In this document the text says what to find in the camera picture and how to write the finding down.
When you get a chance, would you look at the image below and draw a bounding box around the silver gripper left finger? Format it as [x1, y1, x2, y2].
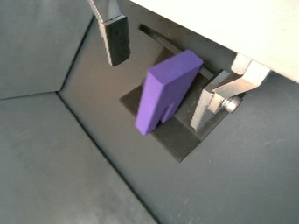
[88, 0, 131, 67]

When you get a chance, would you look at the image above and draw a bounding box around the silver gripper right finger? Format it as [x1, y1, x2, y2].
[191, 54, 271, 130]

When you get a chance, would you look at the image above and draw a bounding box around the purple double-square block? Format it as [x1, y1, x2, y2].
[135, 50, 203, 135]

